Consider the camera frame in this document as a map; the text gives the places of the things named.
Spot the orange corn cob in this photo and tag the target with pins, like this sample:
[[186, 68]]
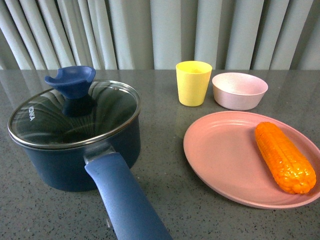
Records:
[[290, 169]]

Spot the light pink bowl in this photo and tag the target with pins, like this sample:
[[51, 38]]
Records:
[[238, 91]]

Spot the grey pleated curtain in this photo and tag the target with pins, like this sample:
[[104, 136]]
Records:
[[158, 34]]

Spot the pink plate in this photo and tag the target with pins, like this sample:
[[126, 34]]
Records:
[[221, 149]]

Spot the glass lid with blue knob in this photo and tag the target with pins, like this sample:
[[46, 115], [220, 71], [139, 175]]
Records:
[[77, 110]]

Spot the blue saucepan with handle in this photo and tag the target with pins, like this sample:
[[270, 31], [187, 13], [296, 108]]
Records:
[[104, 164]]

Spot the yellow plastic cup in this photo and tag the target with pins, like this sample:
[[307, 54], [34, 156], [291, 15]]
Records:
[[192, 82]]

